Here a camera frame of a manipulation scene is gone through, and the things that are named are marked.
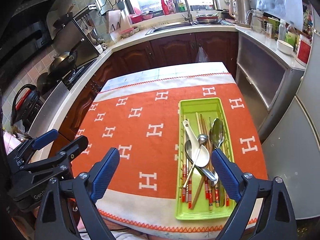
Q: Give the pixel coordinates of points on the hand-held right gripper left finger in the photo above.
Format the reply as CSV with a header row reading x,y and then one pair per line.
x,y
107,172

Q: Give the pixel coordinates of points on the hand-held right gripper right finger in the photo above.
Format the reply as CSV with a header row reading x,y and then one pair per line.
x,y
225,175

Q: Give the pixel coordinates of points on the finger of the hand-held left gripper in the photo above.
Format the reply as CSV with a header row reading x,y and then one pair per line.
x,y
77,145
46,137

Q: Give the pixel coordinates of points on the white ceramic spoon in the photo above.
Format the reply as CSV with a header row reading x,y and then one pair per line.
x,y
200,155

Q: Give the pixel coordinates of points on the small metal spoon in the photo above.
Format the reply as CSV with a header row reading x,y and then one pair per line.
x,y
188,152

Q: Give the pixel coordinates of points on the green plastic tray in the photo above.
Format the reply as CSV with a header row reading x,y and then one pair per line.
x,y
200,105

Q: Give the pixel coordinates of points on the steel splash guard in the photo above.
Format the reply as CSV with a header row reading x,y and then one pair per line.
x,y
47,110

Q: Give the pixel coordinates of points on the orange printed blanket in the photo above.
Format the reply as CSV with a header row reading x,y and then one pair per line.
x,y
140,142

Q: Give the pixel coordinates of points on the dark round pot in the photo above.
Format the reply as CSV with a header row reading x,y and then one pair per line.
x,y
43,82

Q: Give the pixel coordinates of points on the gas stove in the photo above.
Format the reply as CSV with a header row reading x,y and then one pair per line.
x,y
80,76

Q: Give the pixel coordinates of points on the dark wok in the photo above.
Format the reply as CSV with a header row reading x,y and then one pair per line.
x,y
61,62

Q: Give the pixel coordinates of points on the black range hood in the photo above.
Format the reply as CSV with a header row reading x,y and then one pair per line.
x,y
25,37

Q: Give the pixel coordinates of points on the plastic bag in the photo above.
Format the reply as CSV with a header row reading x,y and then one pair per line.
x,y
201,55

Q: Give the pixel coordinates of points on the food container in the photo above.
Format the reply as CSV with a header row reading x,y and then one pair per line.
x,y
127,32

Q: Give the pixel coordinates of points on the dark wooden base cabinets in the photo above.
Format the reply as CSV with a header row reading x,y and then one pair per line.
x,y
162,47

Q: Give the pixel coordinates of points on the cutting board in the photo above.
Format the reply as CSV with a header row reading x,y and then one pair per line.
x,y
113,17

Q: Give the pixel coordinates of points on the red basin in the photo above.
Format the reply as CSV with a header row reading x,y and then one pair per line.
x,y
137,18

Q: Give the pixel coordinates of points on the white bowl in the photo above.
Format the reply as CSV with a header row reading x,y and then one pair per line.
x,y
285,47

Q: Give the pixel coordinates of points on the red label jar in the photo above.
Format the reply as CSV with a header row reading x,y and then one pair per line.
x,y
303,51

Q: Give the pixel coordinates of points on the utensil holder cup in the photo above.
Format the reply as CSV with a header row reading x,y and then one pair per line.
x,y
120,4

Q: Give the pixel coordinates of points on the steel sink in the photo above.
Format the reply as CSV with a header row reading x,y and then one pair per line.
x,y
170,27

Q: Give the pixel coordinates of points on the green carton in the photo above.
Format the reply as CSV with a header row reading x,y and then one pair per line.
x,y
274,27

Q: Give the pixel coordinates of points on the white plastic bottle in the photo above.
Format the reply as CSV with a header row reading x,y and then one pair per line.
x,y
282,30

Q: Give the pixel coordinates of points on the glass pitcher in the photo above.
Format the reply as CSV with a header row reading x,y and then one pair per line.
x,y
257,22

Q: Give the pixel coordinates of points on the red-rimmed pan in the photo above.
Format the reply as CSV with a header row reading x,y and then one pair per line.
x,y
207,18

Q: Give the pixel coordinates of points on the red spray bottle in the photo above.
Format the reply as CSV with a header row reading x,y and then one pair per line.
x,y
165,7

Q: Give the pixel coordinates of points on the electric kettle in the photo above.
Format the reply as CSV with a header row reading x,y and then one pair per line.
x,y
241,12

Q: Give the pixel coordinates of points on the pink bottle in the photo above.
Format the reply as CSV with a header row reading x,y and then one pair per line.
x,y
171,6

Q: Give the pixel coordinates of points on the steel faucet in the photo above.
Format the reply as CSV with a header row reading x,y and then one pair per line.
x,y
187,10

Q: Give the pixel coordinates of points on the green dish soap bottle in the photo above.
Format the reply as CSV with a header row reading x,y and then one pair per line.
x,y
181,6

